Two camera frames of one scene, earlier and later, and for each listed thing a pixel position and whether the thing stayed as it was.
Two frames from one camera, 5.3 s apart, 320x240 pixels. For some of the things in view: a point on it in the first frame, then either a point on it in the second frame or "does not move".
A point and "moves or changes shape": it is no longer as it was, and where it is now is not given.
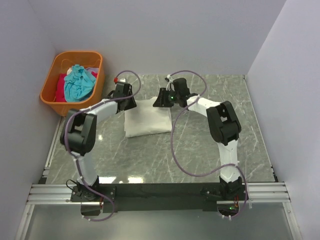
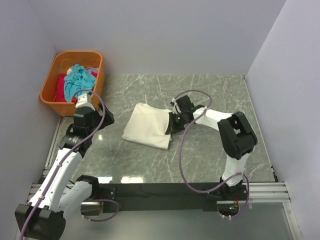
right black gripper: [161, 99] to [173, 122]
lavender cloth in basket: [90, 69] does not move
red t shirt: [60, 96] does not move
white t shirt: [146, 119] moves or changes shape
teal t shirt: [78, 84] does not move
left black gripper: [129, 101] to [106, 116]
